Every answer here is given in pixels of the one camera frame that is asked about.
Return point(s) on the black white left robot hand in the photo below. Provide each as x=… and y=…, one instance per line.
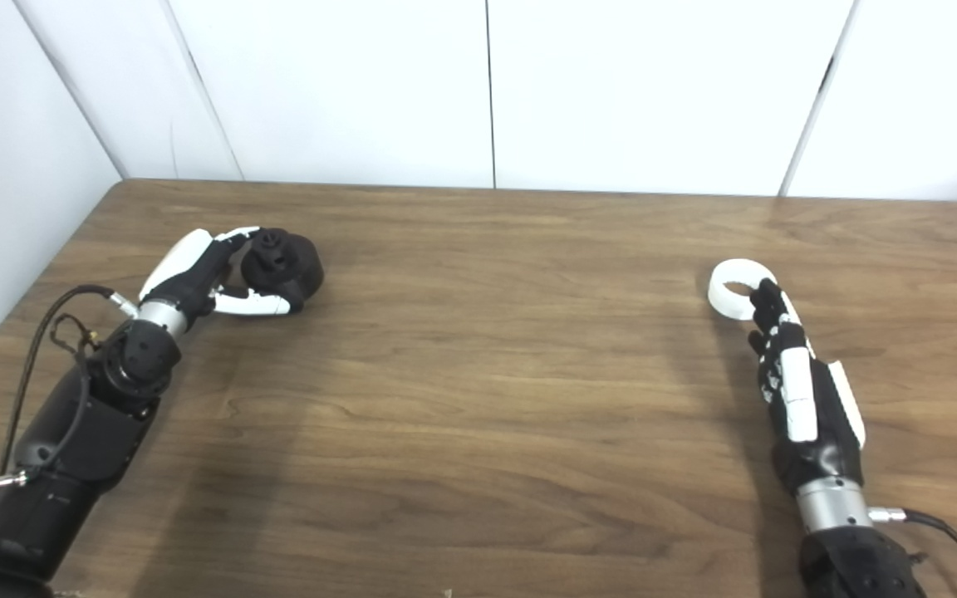
x=184, y=270

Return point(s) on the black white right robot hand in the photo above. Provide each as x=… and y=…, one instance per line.
x=798, y=399

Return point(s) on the round black plastic part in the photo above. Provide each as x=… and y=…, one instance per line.
x=296, y=262

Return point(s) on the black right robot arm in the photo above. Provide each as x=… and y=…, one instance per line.
x=852, y=565

